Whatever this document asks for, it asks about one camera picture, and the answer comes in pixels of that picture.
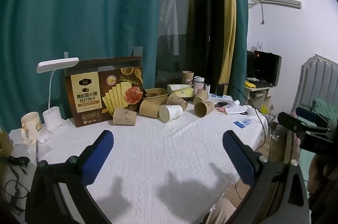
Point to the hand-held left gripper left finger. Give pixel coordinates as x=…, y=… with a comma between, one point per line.
x=98, y=155

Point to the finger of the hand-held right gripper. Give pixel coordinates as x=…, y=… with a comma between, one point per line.
x=295, y=123
x=309, y=114

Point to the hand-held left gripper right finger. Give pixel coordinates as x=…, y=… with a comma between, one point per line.
x=237, y=156

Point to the person's right forearm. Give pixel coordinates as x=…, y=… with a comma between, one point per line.
x=322, y=176

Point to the green bedding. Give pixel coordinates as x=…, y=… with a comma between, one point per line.
x=323, y=107

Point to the grey padded headboard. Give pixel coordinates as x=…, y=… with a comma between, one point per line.
x=317, y=81

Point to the blue and white card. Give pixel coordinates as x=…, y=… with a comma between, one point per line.
x=243, y=122

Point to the yellow plastic bag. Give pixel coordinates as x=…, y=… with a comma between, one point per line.
x=264, y=109

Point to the beige computer desk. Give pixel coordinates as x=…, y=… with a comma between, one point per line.
x=260, y=94

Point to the kraft paper cup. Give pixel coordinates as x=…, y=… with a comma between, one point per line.
x=187, y=78
x=124, y=116
x=177, y=101
x=203, y=108
x=149, y=108
x=200, y=96

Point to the pile of papers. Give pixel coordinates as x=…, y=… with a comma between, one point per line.
x=233, y=109

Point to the white desk lamp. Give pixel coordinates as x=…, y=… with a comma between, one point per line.
x=54, y=118

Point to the yellow pack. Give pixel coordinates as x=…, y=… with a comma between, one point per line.
x=249, y=84

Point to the white textured tablecloth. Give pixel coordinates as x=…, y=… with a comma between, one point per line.
x=158, y=155

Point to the white and blue box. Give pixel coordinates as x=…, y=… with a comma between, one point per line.
x=221, y=98

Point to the brown cracker box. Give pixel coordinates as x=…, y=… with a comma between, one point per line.
x=97, y=92

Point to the black monitor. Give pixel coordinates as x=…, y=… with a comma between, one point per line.
x=264, y=68

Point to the black power bank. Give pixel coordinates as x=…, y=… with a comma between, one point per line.
x=220, y=89

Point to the cream printed mug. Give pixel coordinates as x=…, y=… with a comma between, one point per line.
x=31, y=126

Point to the white charger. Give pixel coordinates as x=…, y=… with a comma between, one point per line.
x=207, y=88

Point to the white paper cup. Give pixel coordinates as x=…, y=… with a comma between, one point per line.
x=171, y=113

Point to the white-lidded jar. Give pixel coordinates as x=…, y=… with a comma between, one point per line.
x=198, y=84

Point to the kraft paper bowl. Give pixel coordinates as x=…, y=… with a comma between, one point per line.
x=155, y=94

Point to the yellow tissue box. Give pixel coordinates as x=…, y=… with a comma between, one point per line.
x=182, y=90

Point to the narrow teal curtain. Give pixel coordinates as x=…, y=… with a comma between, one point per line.
x=239, y=36

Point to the yellow curtain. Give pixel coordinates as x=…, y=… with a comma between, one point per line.
x=229, y=18

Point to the dark glass window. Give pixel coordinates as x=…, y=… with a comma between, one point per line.
x=187, y=23

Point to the wide teal curtain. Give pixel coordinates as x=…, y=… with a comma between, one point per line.
x=79, y=7

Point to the white wall outlet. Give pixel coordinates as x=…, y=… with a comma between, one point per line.
x=260, y=45

